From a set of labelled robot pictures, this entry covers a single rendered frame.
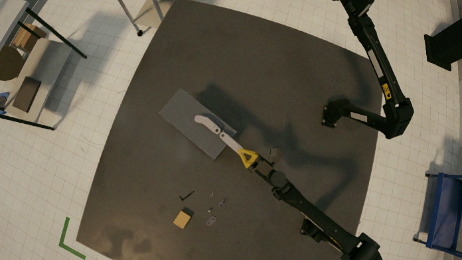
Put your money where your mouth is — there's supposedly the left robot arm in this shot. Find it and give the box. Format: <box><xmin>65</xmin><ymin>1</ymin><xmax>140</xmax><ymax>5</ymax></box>
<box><xmin>259</xmin><ymin>146</ymin><xmax>383</xmax><ymax>260</ymax></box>

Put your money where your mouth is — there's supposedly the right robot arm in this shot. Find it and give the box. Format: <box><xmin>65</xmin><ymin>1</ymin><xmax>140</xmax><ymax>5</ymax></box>
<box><xmin>321</xmin><ymin>0</ymin><xmax>414</xmax><ymax>140</ymax></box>

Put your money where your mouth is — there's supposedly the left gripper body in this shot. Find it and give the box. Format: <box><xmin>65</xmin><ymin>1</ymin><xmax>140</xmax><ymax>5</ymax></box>
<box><xmin>248</xmin><ymin>154</ymin><xmax>268</xmax><ymax>178</ymax></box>

